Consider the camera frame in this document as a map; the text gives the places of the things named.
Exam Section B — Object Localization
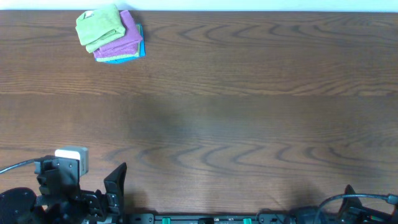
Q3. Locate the green microfiber cloth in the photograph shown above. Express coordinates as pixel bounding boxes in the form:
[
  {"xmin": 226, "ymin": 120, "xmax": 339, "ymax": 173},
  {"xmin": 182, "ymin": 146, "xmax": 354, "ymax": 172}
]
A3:
[{"xmin": 75, "ymin": 4, "xmax": 126, "ymax": 53}]

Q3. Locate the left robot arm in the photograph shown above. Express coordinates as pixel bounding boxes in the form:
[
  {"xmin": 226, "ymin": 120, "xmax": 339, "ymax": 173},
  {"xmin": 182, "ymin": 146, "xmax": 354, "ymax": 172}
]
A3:
[{"xmin": 1, "ymin": 156, "xmax": 127, "ymax": 224}]

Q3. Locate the purple folded cloth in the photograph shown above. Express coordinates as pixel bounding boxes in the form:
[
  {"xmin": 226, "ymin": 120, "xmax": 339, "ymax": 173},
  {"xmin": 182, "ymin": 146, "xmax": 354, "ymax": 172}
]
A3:
[{"xmin": 92, "ymin": 9, "xmax": 144, "ymax": 59}]

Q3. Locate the blue folded cloth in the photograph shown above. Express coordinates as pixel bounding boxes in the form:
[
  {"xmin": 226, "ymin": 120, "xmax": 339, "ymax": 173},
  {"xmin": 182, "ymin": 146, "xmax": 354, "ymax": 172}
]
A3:
[{"xmin": 96, "ymin": 24, "xmax": 146, "ymax": 64}]

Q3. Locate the light green folded cloth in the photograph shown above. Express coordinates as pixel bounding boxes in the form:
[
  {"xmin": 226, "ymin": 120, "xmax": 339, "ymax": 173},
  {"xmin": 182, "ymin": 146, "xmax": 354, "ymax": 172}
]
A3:
[{"xmin": 95, "ymin": 23, "xmax": 141, "ymax": 62}]

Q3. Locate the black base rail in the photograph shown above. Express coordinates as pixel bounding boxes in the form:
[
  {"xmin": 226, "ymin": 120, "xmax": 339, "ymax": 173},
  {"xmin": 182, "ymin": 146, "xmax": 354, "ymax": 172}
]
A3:
[{"xmin": 126, "ymin": 212, "xmax": 314, "ymax": 224}]

